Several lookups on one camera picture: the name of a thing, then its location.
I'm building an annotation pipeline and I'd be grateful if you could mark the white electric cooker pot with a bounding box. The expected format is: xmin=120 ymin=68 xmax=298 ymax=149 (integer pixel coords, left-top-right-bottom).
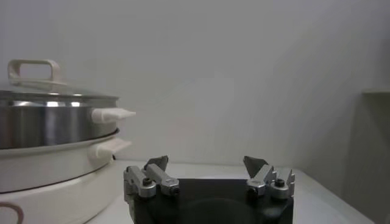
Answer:
xmin=0 ymin=129 xmax=133 ymax=224

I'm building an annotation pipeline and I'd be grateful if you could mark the round glass pot lid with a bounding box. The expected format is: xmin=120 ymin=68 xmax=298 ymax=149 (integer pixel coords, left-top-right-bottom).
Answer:
xmin=0 ymin=59 xmax=119 ymax=101

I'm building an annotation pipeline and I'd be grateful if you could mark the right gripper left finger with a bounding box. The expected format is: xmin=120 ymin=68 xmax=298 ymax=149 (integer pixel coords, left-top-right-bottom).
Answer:
xmin=123 ymin=155 xmax=181 ymax=203

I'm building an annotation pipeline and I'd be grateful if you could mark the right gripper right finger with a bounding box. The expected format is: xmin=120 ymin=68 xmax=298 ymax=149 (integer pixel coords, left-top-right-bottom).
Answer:
xmin=243 ymin=155 xmax=296 ymax=200

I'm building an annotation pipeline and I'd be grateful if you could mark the perforated steel steamer basket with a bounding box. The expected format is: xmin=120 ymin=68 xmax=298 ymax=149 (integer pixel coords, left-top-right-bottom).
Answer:
xmin=0 ymin=97 xmax=137 ymax=150

